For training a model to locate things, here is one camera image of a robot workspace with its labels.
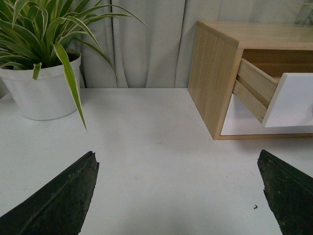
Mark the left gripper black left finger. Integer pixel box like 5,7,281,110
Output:
0,151,99,235

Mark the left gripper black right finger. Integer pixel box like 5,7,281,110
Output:
257,150,313,235

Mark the white drawer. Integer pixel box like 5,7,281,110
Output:
232,59,313,128
221,95,313,136

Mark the wooden drawer cabinet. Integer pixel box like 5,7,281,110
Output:
188,21,313,140

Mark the white plastic plant pot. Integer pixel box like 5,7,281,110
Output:
0,65,77,120

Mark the green striped spider plant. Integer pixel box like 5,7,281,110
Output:
0,0,136,122

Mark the grey curtain backdrop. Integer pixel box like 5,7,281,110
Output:
68,0,313,88

